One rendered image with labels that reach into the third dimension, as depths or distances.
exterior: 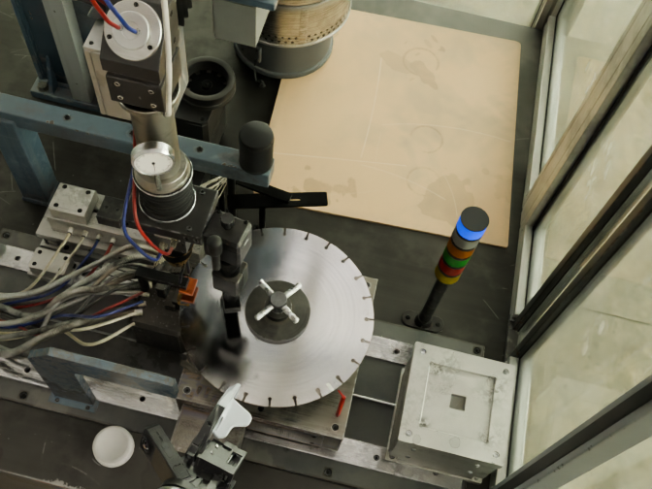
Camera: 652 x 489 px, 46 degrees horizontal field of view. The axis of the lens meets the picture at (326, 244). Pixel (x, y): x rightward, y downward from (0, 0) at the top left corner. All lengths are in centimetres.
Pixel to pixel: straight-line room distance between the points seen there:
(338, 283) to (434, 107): 65
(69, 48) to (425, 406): 99
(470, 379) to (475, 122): 70
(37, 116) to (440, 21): 105
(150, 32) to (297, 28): 89
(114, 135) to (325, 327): 49
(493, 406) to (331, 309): 32
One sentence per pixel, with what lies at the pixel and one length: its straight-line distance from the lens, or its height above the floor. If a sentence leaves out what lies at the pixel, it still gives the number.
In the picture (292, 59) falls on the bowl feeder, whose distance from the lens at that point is 179.
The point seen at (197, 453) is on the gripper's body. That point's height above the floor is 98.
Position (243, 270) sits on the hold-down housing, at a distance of 114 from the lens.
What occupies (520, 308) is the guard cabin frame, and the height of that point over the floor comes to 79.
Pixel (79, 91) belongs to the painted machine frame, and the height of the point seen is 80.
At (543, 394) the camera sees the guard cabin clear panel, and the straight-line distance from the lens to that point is 133.
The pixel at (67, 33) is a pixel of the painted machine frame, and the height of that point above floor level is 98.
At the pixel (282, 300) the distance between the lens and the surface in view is 126.
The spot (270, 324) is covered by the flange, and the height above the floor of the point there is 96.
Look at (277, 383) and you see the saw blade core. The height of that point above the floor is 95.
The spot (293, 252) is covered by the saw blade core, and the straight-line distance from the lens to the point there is 136.
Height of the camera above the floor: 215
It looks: 61 degrees down
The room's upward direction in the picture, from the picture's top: 10 degrees clockwise
